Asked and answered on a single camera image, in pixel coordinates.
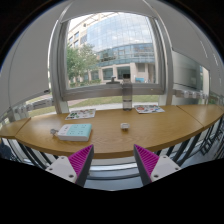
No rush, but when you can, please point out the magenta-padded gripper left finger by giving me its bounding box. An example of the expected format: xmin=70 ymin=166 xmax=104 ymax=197
xmin=45 ymin=143 xmax=96 ymax=188

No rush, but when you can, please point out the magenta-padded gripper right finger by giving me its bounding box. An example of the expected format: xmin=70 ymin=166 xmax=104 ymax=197
xmin=133 ymin=143 xmax=182 ymax=187

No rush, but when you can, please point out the white and mint power strip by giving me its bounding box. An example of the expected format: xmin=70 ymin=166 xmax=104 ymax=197
xmin=57 ymin=123 xmax=93 ymax=143

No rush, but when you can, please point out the sticker sheet with green prints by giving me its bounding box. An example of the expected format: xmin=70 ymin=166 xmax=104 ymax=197
xmin=65 ymin=108 xmax=97 ymax=121

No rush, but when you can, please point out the sticker sheet with red prints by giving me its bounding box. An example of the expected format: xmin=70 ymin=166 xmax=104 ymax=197
xmin=133 ymin=104 xmax=166 ymax=115

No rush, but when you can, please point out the clear bottle with black cap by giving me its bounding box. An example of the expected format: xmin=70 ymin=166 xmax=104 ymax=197
xmin=121 ymin=73 xmax=134 ymax=112

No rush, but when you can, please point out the green tree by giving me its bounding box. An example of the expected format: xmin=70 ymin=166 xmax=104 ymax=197
xmin=66 ymin=43 xmax=99 ymax=88

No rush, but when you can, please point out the glass office building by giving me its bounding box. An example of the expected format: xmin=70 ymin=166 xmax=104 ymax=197
xmin=67 ymin=13 xmax=158 ymax=84

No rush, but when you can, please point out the black metal table frame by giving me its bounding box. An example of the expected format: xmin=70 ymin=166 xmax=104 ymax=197
xmin=0 ymin=116 xmax=224 ymax=169

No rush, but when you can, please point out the white wall socket trunking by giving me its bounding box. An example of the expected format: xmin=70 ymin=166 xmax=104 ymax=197
xmin=13 ymin=96 xmax=54 ymax=114
xmin=173 ymin=88 xmax=214 ymax=100

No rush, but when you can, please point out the grey window frame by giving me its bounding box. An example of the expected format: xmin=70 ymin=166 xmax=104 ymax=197
xmin=49 ymin=9 xmax=174 ymax=114

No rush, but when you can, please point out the dark window handle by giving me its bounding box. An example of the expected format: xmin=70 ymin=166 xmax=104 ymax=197
xmin=105 ymin=75 xmax=121 ymax=85

